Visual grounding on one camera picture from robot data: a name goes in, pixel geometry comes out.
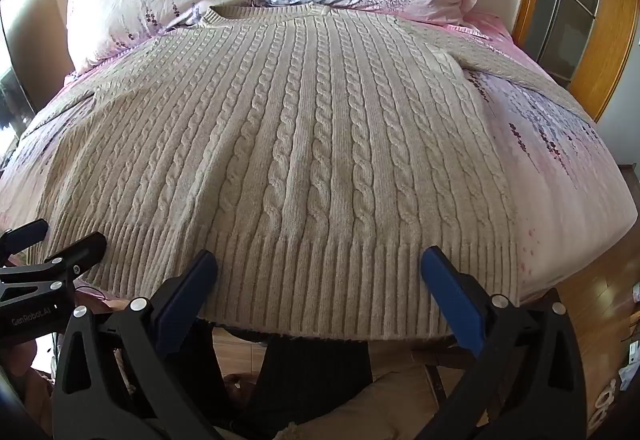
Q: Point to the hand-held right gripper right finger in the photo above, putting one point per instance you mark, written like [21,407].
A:
[449,300]

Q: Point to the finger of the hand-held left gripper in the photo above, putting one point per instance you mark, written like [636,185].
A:
[80,254]
[22,236]

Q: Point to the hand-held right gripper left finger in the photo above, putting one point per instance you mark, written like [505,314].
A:
[194,281]

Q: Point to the person's dark trouser legs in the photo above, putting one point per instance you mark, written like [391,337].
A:
[310,380]

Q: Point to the pink floral bed sheet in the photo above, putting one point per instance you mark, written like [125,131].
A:
[560,180]

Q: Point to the wooden door with glass panes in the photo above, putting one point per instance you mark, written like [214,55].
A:
[607,45]

